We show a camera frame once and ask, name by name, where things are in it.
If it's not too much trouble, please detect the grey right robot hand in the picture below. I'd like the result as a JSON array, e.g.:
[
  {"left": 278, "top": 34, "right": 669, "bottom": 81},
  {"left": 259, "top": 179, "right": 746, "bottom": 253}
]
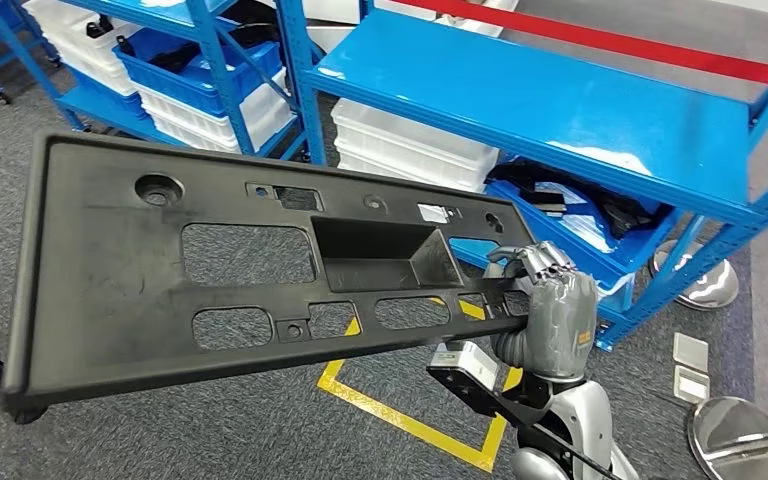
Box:
[{"left": 486, "top": 241, "right": 599, "bottom": 384}]

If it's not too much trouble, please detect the black plastic panel with cutouts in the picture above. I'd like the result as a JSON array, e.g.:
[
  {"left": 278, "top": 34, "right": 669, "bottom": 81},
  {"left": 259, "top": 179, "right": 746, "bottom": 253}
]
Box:
[{"left": 0, "top": 130, "right": 538, "bottom": 425}]

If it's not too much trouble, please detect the black plastic part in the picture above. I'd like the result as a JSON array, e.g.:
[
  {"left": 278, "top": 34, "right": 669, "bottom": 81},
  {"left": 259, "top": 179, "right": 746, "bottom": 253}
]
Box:
[
  {"left": 148, "top": 23, "right": 279, "bottom": 74},
  {"left": 489, "top": 156, "right": 673, "bottom": 240}
]

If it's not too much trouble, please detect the blue plastic bin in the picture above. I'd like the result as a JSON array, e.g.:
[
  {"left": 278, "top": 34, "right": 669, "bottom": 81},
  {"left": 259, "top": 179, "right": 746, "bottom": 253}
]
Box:
[
  {"left": 113, "top": 26, "right": 284, "bottom": 118},
  {"left": 450, "top": 175, "right": 683, "bottom": 293}
]

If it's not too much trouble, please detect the metal floor socket plate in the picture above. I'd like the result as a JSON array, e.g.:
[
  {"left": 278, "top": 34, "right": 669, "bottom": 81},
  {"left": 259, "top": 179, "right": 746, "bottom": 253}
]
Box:
[
  {"left": 672, "top": 332, "right": 710, "bottom": 374},
  {"left": 674, "top": 365, "right": 711, "bottom": 405}
]

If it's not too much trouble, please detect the red barrier belt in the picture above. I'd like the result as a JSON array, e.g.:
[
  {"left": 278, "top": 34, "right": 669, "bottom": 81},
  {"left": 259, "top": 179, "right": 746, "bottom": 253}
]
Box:
[{"left": 393, "top": 0, "right": 768, "bottom": 91}]

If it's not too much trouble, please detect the white plastic tray stack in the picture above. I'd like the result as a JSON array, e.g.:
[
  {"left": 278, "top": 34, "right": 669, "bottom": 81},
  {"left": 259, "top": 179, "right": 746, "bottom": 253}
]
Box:
[
  {"left": 22, "top": 0, "right": 143, "bottom": 98},
  {"left": 135, "top": 66, "right": 296, "bottom": 155}
]

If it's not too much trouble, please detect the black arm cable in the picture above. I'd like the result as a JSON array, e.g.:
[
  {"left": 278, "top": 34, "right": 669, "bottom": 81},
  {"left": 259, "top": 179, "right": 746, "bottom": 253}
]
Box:
[{"left": 529, "top": 430, "right": 624, "bottom": 480}]

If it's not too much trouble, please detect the stanchion post with black cap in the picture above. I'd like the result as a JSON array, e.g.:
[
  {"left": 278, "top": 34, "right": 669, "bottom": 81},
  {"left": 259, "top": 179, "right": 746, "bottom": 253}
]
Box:
[{"left": 648, "top": 238, "right": 741, "bottom": 311}]

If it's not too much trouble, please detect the chrome stanchion post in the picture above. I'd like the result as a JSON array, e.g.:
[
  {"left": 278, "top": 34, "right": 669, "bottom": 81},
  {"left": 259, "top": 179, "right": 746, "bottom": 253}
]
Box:
[{"left": 687, "top": 396, "right": 768, "bottom": 480}]

